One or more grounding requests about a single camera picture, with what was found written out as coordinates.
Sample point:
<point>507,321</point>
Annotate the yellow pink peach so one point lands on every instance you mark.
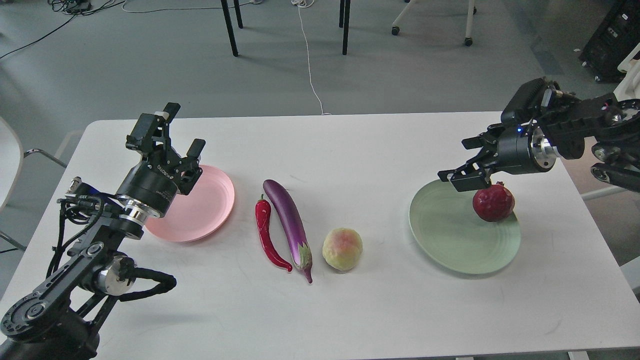
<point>342,248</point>

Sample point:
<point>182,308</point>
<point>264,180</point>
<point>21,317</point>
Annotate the dark red pomegranate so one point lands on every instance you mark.
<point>493,204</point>

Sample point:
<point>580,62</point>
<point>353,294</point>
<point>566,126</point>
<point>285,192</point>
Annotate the green plate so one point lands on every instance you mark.
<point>449,231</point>

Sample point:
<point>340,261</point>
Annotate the white office chair base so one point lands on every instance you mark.
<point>471,11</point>

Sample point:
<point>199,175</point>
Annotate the white chair left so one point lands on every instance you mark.
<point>12,155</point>

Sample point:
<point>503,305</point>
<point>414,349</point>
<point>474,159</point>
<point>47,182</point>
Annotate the black table legs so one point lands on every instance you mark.
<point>343,23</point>

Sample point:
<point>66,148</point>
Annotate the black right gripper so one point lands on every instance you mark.
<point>516,150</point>

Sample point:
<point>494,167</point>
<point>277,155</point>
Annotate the pink plate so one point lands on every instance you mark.
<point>198,214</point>

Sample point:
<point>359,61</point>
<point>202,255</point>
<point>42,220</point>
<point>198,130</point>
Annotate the black equipment case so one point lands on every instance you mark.
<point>616,36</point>

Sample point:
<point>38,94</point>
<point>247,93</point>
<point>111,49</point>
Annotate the white chair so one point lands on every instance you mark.
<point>627,89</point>
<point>12,155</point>

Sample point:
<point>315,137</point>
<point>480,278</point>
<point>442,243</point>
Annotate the white chair right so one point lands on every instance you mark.
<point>627,89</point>

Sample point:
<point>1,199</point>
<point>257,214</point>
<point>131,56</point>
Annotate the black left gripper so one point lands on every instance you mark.
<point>162,173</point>

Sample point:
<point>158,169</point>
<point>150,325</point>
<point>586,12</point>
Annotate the purple eggplant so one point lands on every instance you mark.
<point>292,226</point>

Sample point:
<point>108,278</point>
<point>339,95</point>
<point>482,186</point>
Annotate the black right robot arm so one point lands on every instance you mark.
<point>542,123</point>

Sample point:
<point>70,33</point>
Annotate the red chili pepper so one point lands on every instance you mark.
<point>262,215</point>

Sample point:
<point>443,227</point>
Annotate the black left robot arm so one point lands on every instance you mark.
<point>88,275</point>

